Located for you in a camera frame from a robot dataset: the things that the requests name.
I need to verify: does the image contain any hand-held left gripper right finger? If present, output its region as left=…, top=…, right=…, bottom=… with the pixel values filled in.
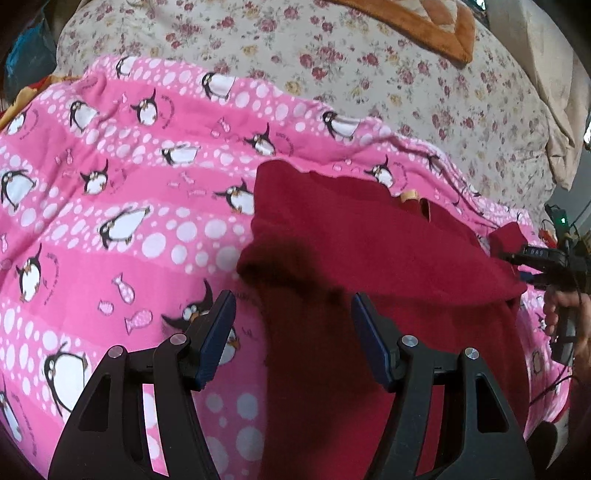
left=351, top=292, right=536, bottom=480

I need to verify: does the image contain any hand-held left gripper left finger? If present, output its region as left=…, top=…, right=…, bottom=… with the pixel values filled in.
left=47, top=290, right=238, bottom=480

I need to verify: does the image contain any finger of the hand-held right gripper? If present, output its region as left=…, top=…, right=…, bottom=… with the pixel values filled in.
left=503, top=247, right=557, bottom=271
left=518, top=271, right=550, bottom=291

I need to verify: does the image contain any red small garment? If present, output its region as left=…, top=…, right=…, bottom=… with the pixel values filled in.
left=236, top=159, right=532, bottom=480

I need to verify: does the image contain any person's right hand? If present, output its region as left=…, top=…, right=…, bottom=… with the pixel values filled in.
left=542, top=290, right=591, bottom=367

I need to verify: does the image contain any pink penguin print blanket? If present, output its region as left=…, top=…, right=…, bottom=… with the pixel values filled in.
left=0, top=54, right=573, bottom=480

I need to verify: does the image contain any beige pillow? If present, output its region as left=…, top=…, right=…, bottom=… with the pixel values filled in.
left=522, top=0, right=591, bottom=190

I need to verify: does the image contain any orange bordered quilt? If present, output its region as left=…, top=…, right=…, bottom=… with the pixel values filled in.
left=332, top=0, right=476, bottom=64

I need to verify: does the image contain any floral bed sheet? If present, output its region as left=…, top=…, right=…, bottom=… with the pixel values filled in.
left=55, top=0, right=559, bottom=217

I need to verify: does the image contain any yellow orange cloth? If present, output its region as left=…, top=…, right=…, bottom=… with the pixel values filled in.
left=0, top=76, right=61, bottom=132

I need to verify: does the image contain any blue plastic bag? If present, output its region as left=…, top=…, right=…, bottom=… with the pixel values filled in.
left=4, top=14, right=61, bottom=88

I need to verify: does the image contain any thin black cable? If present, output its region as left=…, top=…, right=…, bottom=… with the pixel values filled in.
left=527, top=371, right=580, bottom=407

